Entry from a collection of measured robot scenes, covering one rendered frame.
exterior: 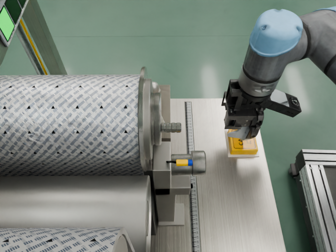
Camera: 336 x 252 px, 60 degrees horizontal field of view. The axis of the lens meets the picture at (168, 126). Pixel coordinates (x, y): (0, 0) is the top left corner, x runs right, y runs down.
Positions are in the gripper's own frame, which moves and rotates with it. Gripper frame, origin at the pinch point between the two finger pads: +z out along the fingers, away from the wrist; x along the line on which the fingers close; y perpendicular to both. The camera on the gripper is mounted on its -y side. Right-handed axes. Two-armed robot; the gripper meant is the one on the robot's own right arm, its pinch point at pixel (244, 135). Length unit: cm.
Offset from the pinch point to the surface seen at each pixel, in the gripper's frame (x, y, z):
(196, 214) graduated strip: 19.3, 13.6, 4.2
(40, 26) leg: -61, 72, 13
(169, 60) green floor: -125, 17, 94
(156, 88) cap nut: -5.7, 22.8, -12.4
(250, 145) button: 2.0, -1.5, 1.8
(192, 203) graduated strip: 16.5, 14.3, 4.2
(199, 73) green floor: -112, -5, 94
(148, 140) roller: 20.9, 22.8, -33.4
